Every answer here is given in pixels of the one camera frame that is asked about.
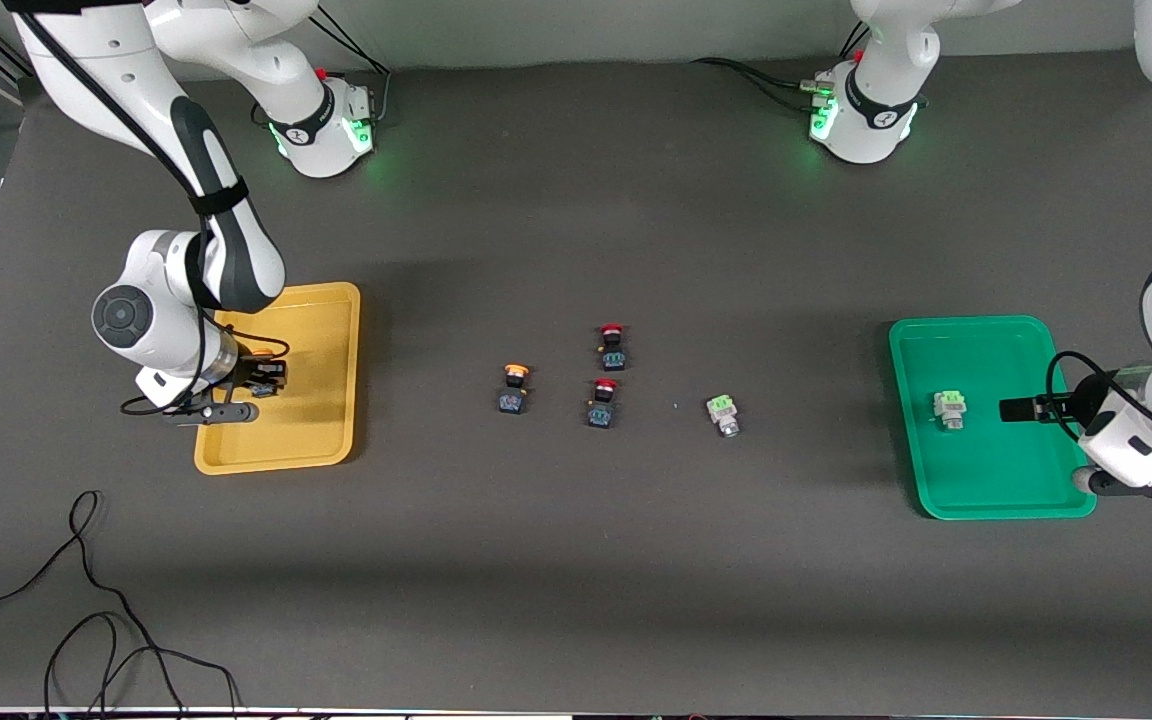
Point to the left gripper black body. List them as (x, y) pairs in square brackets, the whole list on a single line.
[(1073, 406)]

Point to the yellow plastic tray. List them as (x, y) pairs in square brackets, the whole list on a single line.
[(321, 400)]

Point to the green push button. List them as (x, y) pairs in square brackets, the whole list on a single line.
[(723, 412), (950, 407)]

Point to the red push button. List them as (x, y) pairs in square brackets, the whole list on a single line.
[(613, 355), (602, 412)]

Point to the green plastic tray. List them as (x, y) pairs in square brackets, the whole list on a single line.
[(986, 470)]

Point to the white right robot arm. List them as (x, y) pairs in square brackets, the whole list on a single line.
[(151, 270)]

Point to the dark grey table mat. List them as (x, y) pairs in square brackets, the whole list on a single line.
[(576, 600)]

